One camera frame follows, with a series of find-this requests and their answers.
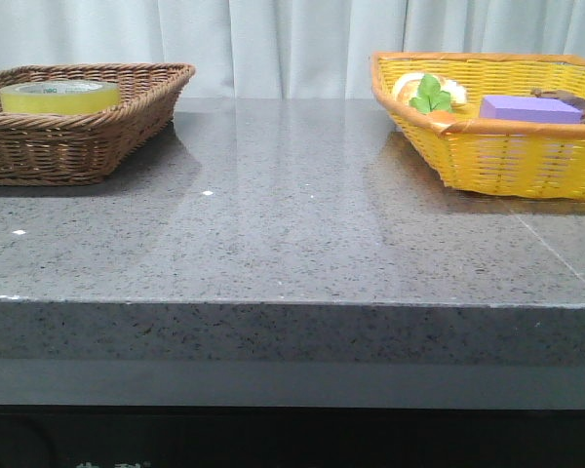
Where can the yellow tape roll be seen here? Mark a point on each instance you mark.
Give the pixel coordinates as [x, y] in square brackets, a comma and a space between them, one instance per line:
[62, 97]

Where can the orange toy carrot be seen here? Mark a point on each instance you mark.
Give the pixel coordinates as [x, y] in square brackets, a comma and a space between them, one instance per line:
[442, 117]

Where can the white bread roll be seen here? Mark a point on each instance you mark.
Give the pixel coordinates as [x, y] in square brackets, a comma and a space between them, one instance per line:
[407, 85]

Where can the pale grey curtain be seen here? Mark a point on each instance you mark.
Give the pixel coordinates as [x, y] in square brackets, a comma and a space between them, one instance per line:
[280, 49]

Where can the green artificial leaf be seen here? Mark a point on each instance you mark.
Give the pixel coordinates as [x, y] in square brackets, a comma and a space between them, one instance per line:
[430, 96]

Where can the yellow wicker basket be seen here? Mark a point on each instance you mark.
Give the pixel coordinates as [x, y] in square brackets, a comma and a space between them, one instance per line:
[494, 157]

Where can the purple rectangular block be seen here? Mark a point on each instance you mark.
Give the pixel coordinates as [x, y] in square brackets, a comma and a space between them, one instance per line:
[529, 109]

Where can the brown wicker basket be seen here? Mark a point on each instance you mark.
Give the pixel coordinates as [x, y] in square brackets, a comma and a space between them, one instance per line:
[54, 150]

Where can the brown dried root piece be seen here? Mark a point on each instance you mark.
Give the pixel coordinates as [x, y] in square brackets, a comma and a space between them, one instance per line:
[566, 97]

